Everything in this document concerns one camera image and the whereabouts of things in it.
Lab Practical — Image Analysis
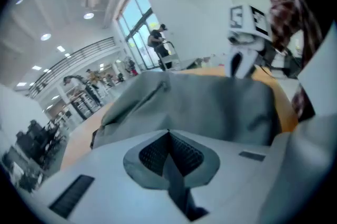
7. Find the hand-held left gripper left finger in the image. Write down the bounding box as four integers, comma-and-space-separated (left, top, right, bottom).
33, 129, 188, 224

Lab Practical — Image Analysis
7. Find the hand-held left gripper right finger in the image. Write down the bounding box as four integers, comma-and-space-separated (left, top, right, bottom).
169, 129, 273, 216

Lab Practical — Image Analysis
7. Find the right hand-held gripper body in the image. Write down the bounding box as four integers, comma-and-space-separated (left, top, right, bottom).
227, 4, 273, 53

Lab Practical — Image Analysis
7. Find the person's plaid shirt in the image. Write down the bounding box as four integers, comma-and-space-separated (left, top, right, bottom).
291, 80, 317, 123

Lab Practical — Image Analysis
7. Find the black balcony railing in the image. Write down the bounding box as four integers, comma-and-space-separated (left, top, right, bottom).
27, 36, 117, 99

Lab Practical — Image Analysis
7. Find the glass entrance door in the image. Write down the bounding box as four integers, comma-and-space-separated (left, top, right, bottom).
115, 0, 170, 72

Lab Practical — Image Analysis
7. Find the metal trolley cart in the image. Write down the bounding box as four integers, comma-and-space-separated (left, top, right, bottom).
157, 40, 201, 72

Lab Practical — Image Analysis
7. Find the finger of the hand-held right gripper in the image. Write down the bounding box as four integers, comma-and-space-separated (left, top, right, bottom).
227, 49, 235, 77
235, 50, 258, 79

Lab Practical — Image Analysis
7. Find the person's right forearm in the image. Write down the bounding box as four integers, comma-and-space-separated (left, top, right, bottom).
254, 0, 325, 60

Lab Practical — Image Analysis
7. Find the grey backpack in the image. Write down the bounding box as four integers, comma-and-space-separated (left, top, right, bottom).
90, 70, 281, 150

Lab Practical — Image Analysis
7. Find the black office chair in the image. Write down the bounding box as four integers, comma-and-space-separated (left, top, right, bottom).
26, 119, 57, 164

